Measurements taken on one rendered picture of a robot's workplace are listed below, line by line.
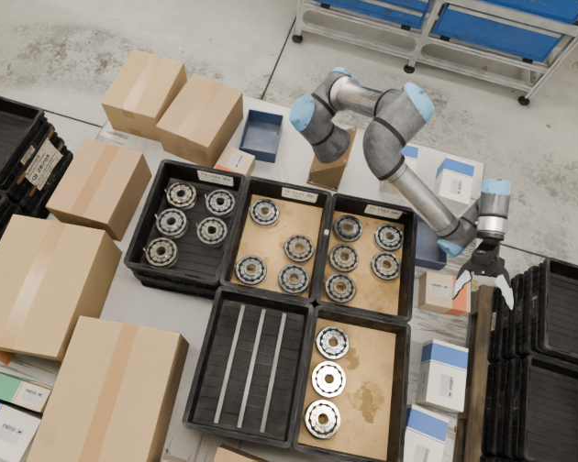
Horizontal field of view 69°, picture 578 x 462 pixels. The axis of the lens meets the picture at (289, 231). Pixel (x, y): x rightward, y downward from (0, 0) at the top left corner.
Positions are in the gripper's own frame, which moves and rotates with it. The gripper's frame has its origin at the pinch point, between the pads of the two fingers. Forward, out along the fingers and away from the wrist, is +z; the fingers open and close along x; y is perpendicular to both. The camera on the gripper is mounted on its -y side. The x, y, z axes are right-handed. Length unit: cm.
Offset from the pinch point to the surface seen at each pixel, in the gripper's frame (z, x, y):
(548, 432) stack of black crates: 46, -12, 86
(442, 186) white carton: -43, 27, 39
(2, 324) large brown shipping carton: 28, 109, -73
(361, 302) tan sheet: 5.9, 37.1, 3.7
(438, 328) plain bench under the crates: 10.9, 20.1, 32.6
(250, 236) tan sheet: -10, 72, -17
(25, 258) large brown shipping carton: 9, 115, -69
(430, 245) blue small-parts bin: -20, 29, 39
